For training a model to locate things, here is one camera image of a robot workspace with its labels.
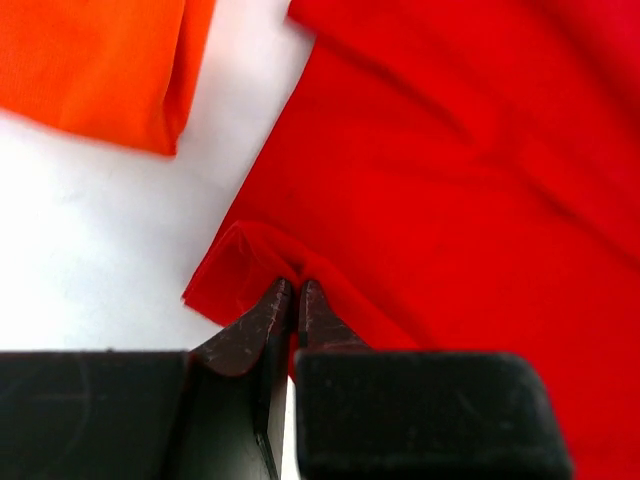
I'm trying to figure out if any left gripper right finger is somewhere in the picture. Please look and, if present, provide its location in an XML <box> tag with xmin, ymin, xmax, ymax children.
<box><xmin>294</xmin><ymin>281</ymin><xmax>574</xmax><ymax>479</ymax></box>

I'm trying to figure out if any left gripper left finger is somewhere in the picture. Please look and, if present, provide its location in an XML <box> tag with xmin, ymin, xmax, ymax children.
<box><xmin>1</xmin><ymin>279</ymin><xmax>292</xmax><ymax>479</ymax></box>

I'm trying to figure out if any orange t shirt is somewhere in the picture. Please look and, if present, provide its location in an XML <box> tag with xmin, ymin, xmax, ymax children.
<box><xmin>1</xmin><ymin>0</ymin><xmax>214</xmax><ymax>156</ymax></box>

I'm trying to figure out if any red t shirt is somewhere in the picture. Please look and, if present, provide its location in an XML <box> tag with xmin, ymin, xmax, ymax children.
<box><xmin>184</xmin><ymin>1</ymin><xmax>639</xmax><ymax>479</ymax></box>

